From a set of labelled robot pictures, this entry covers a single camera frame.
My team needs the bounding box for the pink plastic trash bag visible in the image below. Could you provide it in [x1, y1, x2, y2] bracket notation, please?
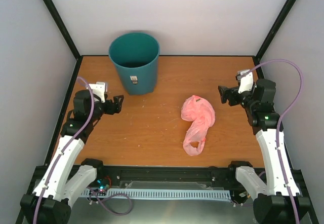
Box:
[181, 95, 216, 156]

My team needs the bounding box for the teal plastic trash bin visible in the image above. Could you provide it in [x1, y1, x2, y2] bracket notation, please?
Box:
[108, 32, 160, 95]

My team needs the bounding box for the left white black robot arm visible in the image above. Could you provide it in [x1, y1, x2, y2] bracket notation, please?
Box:
[20, 84, 124, 223]

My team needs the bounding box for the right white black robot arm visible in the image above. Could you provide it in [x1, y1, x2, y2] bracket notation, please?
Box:
[218, 79, 311, 223]

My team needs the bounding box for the label sticker on bin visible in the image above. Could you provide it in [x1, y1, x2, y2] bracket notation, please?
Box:
[130, 76, 138, 84]

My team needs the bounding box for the small lit circuit board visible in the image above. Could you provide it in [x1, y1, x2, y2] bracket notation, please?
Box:
[97, 176, 112, 192]

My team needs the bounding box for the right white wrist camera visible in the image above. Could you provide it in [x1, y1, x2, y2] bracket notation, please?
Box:
[236, 69, 254, 94]

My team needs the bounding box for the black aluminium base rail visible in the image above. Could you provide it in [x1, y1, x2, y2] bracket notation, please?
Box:
[31, 165, 304, 192]

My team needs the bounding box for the light blue cable duct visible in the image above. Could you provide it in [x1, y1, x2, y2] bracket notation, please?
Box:
[98, 189, 231, 202]

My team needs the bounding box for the left black frame post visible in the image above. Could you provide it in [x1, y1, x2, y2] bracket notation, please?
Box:
[43, 0, 81, 60]

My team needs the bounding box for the black frame post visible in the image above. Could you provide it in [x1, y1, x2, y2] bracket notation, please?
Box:
[43, 0, 81, 60]
[254, 0, 297, 63]

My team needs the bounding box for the right black frame post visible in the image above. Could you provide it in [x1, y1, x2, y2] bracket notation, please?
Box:
[254, 0, 297, 63]

